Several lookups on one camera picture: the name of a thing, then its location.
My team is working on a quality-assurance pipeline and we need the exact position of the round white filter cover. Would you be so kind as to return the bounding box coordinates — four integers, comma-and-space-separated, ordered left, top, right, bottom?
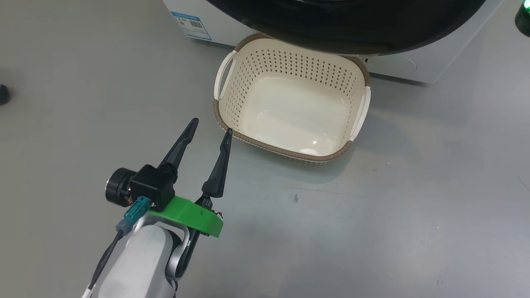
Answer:
366, 55, 417, 77

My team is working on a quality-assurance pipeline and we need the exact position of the black round washing machine door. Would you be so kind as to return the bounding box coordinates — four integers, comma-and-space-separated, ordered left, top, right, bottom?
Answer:
205, 0, 487, 56

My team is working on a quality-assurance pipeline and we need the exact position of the teal plug left camera cable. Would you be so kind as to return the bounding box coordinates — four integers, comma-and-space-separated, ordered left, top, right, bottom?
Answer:
88, 197, 150, 290

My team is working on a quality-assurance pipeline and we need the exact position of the green band left gripper body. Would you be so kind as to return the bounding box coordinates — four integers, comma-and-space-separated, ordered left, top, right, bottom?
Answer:
149, 192, 224, 238

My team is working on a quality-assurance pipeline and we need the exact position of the cream perforated laundry basket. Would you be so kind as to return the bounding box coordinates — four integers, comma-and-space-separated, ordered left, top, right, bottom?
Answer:
213, 33, 372, 163

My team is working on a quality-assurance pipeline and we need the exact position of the white washing machine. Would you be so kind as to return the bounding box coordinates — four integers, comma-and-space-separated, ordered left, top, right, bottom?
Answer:
162, 0, 505, 84

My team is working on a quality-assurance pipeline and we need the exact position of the blue energy label sticker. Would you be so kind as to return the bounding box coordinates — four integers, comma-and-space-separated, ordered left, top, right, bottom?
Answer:
171, 11, 212, 41

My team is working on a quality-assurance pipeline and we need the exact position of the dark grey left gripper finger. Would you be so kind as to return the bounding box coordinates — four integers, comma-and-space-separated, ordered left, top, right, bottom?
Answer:
202, 128, 234, 198
157, 118, 200, 174

